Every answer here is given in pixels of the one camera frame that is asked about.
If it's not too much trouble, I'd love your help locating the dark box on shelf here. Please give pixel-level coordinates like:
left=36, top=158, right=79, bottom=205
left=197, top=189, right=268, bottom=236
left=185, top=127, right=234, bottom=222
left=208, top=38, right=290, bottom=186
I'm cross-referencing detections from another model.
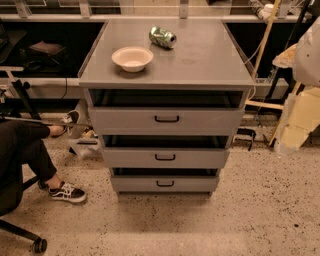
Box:
left=28, top=41, right=66, bottom=59

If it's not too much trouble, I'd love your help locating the grey top drawer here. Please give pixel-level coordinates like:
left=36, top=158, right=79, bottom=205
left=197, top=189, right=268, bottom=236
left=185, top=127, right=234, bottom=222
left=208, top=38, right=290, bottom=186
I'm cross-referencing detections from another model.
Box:
left=88, top=107, right=244, bottom=136

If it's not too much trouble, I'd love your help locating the black white sneaker near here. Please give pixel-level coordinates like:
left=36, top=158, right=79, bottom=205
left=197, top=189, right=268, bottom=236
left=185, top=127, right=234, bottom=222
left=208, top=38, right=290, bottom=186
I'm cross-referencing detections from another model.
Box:
left=49, top=182, right=86, bottom=203

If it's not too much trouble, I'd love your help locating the crushed green soda can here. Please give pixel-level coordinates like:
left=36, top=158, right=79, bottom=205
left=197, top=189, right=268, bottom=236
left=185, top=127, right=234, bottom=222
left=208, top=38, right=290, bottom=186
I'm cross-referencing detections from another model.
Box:
left=149, top=26, right=177, bottom=49

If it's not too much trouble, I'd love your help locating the grey bottom drawer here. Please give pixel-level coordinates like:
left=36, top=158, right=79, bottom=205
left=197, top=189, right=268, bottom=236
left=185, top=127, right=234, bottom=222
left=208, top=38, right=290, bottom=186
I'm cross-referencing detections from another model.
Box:
left=111, top=176, right=219, bottom=193

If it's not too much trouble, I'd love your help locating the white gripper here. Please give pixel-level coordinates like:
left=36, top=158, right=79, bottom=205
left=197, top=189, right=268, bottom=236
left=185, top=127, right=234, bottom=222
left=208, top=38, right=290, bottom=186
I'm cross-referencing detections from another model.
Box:
left=274, top=86, right=320, bottom=155

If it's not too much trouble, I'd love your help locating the thin metal rod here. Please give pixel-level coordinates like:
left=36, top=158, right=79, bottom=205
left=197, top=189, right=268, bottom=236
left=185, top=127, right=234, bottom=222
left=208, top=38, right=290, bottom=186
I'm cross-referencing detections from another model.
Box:
left=0, top=116, right=90, bottom=127

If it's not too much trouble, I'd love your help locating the grey middle drawer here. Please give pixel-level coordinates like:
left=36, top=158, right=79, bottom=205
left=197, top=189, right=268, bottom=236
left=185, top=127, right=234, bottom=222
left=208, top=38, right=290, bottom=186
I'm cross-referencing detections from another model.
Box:
left=102, top=147, right=229, bottom=169

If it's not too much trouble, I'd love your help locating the seated person in black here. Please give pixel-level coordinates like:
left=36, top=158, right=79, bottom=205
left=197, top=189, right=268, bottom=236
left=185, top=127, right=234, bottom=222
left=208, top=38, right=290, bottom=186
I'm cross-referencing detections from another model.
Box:
left=0, top=119, right=68, bottom=216

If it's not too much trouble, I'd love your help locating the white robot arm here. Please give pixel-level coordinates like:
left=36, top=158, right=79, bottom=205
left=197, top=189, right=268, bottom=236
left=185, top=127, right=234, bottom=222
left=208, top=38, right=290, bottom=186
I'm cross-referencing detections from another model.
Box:
left=274, top=17, right=320, bottom=155

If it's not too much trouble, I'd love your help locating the grey drawer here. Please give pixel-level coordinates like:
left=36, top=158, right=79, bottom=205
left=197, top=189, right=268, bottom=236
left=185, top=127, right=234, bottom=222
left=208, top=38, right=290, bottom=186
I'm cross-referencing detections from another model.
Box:
left=111, top=176, right=219, bottom=193
left=88, top=107, right=244, bottom=136
left=102, top=147, right=229, bottom=169

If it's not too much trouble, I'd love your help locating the black clamp on floor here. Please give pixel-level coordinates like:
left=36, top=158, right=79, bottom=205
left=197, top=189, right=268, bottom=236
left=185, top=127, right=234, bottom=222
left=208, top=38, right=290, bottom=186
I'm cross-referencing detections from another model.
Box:
left=233, top=128, right=256, bottom=150

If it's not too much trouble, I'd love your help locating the wooden easel frame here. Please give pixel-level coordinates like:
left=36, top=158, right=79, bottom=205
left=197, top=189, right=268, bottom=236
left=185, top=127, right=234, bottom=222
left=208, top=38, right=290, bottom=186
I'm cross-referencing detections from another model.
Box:
left=245, top=0, right=303, bottom=148

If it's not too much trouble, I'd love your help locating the grey drawer cabinet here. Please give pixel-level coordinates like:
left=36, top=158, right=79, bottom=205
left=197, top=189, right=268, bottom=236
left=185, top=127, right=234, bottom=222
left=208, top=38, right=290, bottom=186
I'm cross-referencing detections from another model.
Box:
left=77, top=17, right=256, bottom=196

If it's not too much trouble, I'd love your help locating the black white sneaker far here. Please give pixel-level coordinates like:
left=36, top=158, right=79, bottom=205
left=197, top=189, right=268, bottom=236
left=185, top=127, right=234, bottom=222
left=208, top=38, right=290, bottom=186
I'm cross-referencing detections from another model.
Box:
left=49, top=110, right=80, bottom=137

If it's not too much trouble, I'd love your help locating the clear plastic bin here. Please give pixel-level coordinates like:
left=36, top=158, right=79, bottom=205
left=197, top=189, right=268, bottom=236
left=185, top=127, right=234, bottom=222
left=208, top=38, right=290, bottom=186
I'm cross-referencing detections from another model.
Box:
left=67, top=130, right=101, bottom=159

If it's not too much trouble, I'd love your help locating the black office chair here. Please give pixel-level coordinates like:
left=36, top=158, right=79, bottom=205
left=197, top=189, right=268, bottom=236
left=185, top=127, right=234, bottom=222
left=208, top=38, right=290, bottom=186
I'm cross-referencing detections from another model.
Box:
left=0, top=176, right=47, bottom=254

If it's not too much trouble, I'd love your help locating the black white sneaker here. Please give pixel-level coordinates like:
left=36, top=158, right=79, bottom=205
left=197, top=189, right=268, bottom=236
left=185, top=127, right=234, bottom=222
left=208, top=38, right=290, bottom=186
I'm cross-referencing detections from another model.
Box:
left=49, top=182, right=86, bottom=203
left=49, top=110, right=80, bottom=137

